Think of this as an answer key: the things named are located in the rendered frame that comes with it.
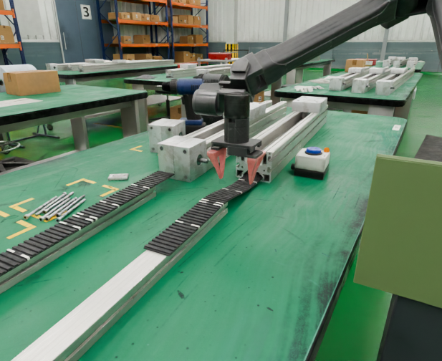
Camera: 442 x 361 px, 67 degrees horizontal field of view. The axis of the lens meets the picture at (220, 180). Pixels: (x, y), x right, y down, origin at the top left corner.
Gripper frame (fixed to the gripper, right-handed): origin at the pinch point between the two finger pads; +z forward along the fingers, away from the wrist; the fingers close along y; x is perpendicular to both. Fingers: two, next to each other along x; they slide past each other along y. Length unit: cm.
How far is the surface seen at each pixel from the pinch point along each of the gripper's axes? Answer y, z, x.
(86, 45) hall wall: 976, -31, -875
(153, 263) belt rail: -1.9, 1.5, 34.8
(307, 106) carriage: -1, -7, -67
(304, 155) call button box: -11.6, -1.7, -18.9
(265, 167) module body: -3.7, 0.1, -10.4
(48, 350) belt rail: -1, 2, 53
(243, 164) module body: 2.5, 0.3, -10.4
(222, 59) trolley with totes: 228, -9, -456
